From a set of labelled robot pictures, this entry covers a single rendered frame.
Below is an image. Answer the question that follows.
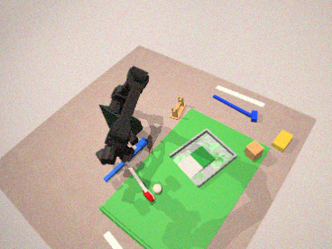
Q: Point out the yellow rectangular block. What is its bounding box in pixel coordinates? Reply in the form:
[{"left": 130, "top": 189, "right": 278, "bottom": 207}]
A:
[{"left": 272, "top": 130, "right": 293, "bottom": 152}]

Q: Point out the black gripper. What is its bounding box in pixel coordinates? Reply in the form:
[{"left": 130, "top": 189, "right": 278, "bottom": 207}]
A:
[{"left": 96, "top": 131, "right": 138, "bottom": 165}]

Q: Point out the brown cube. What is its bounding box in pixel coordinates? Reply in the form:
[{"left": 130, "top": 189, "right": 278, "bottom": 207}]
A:
[{"left": 244, "top": 141, "right": 263, "bottom": 161}]

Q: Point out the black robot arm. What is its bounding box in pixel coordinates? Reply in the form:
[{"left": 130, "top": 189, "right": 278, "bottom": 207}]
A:
[{"left": 101, "top": 66, "right": 149, "bottom": 165}]

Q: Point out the white golf ball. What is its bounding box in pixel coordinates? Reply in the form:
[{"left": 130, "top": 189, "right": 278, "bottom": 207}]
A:
[{"left": 152, "top": 184, "right": 162, "bottom": 193}]

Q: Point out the white flat bar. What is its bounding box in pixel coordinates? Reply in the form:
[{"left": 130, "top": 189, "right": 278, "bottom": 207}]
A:
[
  {"left": 217, "top": 85, "right": 264, "bottom": 107},
  {"left": 103, "top": 231, "right": 123, "bottom": 249}
]

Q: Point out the green flat mat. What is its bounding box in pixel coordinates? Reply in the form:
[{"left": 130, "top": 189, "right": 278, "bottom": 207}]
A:
[{"left": 102, "top": 108, "right": 270, "bottom": 249}]

